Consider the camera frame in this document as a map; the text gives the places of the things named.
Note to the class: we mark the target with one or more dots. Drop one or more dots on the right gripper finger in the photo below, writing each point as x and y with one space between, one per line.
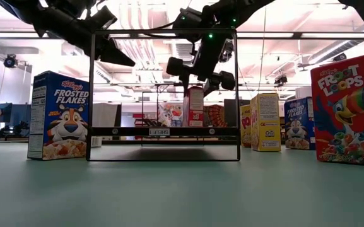
208 89
186 85

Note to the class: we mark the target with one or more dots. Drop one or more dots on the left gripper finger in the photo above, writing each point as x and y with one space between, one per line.
112 53

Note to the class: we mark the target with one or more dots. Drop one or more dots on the red Froot Loops cereal box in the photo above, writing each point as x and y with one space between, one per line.
194 107
349 110

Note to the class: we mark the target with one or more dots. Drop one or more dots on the blue Frosted Flakes cereal box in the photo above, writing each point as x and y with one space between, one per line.
65 119
298 126

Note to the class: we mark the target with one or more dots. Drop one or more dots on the colourful cereal poster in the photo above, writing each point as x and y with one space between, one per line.
170 115

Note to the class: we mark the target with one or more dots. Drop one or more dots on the orange patterned poster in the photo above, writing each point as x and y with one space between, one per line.
214 115

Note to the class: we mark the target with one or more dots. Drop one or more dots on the black monitor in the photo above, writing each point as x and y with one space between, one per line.
230 113

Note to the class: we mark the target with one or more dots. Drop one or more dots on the white partition panel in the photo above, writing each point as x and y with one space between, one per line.
104 115

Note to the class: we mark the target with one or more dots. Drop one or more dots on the black ceiling spotlight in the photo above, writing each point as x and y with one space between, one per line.
10 61
340 57
281 80

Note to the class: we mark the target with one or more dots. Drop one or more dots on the blue desk partition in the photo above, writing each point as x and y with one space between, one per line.
14 113

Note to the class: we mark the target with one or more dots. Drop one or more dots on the black hanging camera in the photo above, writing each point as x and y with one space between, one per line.
229 50

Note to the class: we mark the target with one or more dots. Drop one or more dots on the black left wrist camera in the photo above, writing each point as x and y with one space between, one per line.
101 19

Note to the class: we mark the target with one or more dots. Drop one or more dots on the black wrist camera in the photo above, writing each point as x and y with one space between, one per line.
186 25
101 19

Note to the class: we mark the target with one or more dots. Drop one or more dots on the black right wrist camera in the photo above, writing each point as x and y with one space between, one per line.
186 25

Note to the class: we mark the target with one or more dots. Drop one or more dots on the wooden shelf black metal frame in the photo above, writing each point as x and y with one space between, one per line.
194 131

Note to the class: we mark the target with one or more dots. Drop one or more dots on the black aluminium rig frame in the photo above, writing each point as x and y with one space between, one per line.
11 140

